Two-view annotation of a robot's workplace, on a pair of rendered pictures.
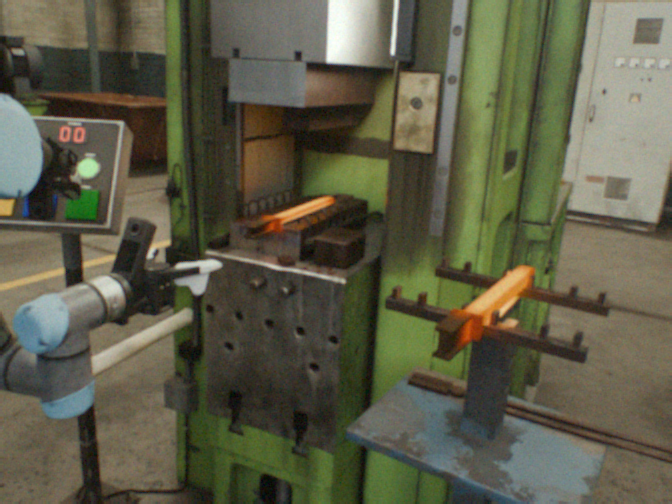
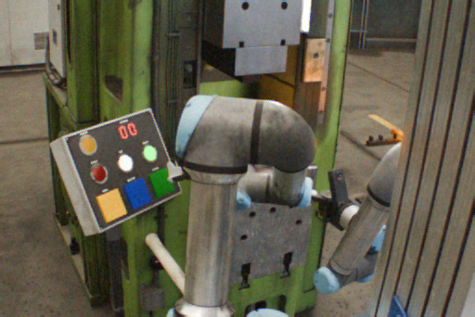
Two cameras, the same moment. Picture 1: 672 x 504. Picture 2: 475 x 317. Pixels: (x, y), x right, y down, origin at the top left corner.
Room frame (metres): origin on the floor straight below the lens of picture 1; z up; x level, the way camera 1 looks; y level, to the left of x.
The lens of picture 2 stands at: (0.33, 1.69, 1.74)
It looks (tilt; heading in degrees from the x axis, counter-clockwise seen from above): 23 degrees down; 306
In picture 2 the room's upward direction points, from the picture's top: 3 degrees clockwise
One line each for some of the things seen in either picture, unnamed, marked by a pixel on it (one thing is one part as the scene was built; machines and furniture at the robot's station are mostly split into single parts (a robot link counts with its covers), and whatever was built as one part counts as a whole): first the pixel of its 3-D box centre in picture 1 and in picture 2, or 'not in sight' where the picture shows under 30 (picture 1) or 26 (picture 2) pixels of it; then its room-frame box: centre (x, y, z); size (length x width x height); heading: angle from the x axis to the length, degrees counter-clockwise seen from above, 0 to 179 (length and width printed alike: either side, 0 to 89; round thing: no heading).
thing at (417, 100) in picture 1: (416, 113); (314, 60); (1.35, -0.16, 1.27); 0.09 x 0.02 x 0.17; 66
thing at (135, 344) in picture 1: (133, 345); (174, 272); (1.42, 0.53, 0.62); 0.44 x 0.05 x 0.05; 156
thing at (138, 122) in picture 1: (121, 130); not in sight; (8.05, 3.02, 0.43); 1.89 x 1.20 x 0.85; 58
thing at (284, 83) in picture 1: (309, 83); (232, 47); (1.56, 0.10, 1.32); 0.42 x 0.20 x 0.10; 156
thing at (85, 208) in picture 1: (83, 205); (160, 183); (1.39, 0.63, 1.01); 0.07 x 0.05 x 0.07; 91
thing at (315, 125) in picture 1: (323, 114); (232, 64); (1.58, 0.06, 1.24); 0.30 x 0.07 x 0.06; 156
